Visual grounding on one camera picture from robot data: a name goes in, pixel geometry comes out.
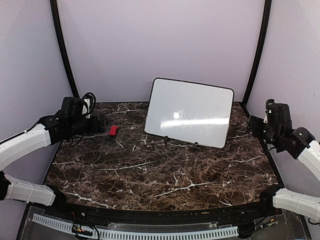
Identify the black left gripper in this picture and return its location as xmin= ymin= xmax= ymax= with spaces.
xmin=68 ymin=114 xmax=108 ymax=136

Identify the black curved front rail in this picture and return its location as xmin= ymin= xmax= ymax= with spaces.
xmin=45 ymin=202 xmax=283 ymax=226

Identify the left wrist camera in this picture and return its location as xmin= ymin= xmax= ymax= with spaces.
xmin=59 ymin=92 xmax=96 ymax=121

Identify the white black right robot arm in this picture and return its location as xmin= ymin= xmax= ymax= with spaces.
xmin=246 ymin=116 xmax=320 ymax=224

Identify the red bone-shaped eraser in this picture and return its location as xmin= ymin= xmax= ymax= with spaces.
xmin=108 ymin=125 xmax=119 ymax=137

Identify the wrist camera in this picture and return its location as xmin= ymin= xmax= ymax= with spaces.
xmin=59 ymin=92 xmax=96 ymax=121
xmin=263 ymin=98 xmax=293 ymax=132

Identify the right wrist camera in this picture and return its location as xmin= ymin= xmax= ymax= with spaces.
xmin=263 ymin=98 xmax=293 ymax=132

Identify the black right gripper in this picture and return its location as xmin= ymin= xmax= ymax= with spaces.
xmin=246 ymin=114 xmax=280 ymax=148

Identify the white whiteboard black frame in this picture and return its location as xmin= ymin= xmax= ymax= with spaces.
xmin=144 ymin=77 xmax=235 ymax=149

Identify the black left corner post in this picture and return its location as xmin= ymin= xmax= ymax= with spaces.
xmin=49 ymin=0 xmax=80 ymax=98

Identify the black corner post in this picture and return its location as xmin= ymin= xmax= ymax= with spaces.
xmin=241 ymin=0 xmax=272 ymax=107
xmin=49 ymin=0 xmax=80 ymax=98

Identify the white slotted cable duct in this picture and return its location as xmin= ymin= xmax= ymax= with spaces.
xmin=32 ymin=213 xmax=239 ymax=240

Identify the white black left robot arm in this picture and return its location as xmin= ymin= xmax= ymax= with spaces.
xmin=0 ymin=115 xmax=107 ymax=218

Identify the black right corner post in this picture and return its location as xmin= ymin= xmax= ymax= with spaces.
xmin=241 ymin=0 xmax=272 ymax=107

